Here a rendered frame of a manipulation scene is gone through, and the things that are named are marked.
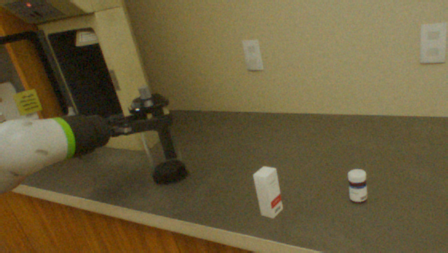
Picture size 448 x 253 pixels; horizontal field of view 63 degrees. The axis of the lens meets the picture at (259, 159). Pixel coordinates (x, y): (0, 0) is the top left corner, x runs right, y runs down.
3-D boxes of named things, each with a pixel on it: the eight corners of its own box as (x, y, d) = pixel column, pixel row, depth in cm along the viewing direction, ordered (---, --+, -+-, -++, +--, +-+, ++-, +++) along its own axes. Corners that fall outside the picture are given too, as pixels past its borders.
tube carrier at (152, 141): (168, 162, 115) (148, 95, 106) (194, 165, 110) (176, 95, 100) (143, 178, 107) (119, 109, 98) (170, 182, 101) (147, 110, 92)
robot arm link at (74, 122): (54, 161, 83) (79, 165, 78) (43, 109, 80) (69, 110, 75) (78, 154, 88) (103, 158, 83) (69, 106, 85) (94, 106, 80)
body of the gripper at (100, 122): (94, 118, 81) (128, 111, 88) (71, 116, 85) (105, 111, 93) (100, 150, 83) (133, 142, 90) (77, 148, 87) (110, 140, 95)
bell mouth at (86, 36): (106, 37, 140) (100, 22, 138) (138, 33, 131) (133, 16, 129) (65, 47, 127) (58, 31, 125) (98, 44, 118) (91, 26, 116)
